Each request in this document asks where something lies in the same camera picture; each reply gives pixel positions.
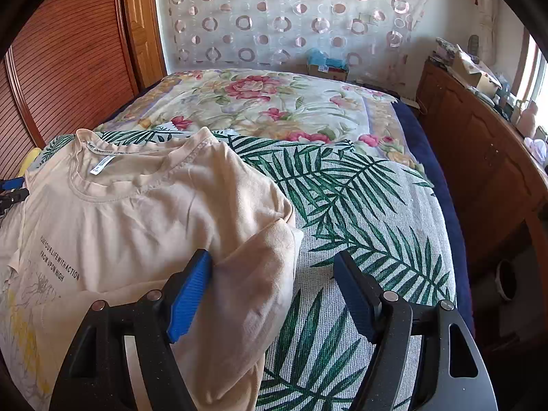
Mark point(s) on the wooden wardrobe sliding door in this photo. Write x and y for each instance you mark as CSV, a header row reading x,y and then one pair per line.
x,y
69,64

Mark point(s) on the open cardboard box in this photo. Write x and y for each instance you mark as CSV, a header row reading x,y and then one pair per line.
x,y
476,75

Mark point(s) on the dark blue mattress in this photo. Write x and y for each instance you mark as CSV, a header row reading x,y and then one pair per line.
x,y
420,148

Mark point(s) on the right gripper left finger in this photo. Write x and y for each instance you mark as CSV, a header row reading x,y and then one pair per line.
x,y
95,375

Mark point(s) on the long wooden side cabinet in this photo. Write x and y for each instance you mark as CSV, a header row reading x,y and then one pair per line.
x,y
494,183

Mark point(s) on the beige printed t-shirt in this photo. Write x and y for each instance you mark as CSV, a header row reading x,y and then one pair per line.
x,y
113,222

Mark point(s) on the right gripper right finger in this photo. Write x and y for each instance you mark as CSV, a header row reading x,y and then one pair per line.
x,y
451,373

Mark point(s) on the circle pattern sheer curtain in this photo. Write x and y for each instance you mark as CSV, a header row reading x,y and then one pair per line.
x,y
373,37

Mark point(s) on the yellow plush toy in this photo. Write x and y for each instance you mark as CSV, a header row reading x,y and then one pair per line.
x,y
28,161

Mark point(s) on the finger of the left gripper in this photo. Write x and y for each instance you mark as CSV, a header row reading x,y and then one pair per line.
x,y
12,184
10,199

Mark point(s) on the palm leaf print blanket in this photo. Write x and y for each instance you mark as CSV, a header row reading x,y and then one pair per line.
x,y
385,215

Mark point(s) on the floral bed sheet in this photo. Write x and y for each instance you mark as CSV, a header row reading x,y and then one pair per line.
x,y
278,105

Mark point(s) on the box with blue items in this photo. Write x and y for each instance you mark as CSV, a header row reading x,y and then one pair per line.
x,y
321,65

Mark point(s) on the pink ceramic jug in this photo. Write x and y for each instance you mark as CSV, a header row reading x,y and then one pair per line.
x,y
526,124

